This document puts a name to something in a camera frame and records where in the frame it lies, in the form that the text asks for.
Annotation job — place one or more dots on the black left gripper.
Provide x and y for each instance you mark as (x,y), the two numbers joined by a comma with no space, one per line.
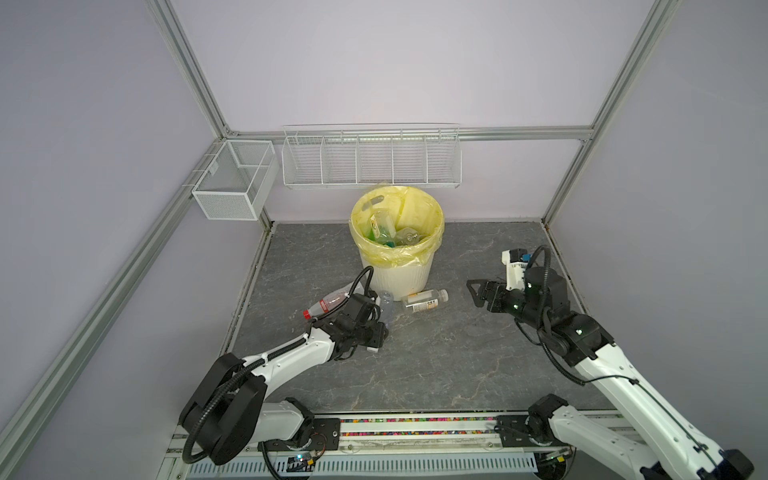
(378,335)

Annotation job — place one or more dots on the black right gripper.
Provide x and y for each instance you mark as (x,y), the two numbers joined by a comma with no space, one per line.
(499,290)

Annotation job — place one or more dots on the clear bottle orange label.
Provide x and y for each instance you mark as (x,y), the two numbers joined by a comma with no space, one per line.
(425,300)

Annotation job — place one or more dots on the green bottle yellow cap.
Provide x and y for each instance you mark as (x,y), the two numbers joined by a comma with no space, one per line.
(386,242)

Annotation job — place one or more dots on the clear bottle purple label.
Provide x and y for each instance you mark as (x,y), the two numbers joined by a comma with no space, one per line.
(385,301)

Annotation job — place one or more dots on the clear bottle green cap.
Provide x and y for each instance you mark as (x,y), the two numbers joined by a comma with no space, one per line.
(382,224)

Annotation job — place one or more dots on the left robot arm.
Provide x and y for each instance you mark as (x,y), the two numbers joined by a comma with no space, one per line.
(230,409)

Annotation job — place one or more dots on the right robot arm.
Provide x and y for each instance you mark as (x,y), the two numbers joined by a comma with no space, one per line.
(669,447)

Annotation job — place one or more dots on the white plastic bin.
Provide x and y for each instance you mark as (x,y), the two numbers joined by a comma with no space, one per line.
(402,281)

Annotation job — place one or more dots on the yellow bin liner bag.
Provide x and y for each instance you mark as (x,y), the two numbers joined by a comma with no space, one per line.
(409,207)

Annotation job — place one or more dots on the clear bottle red cap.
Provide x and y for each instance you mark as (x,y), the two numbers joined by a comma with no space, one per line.
(328,303)

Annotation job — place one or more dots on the small white mesh basket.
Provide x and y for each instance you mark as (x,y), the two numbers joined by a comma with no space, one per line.
(237,181)

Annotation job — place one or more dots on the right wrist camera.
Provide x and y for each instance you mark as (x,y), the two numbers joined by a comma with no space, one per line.
(515,262)

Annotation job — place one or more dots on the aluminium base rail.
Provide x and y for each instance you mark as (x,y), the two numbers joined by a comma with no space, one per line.
(390,446)

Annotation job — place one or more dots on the long white wire basket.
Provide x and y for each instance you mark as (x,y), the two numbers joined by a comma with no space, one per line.
(360,155)

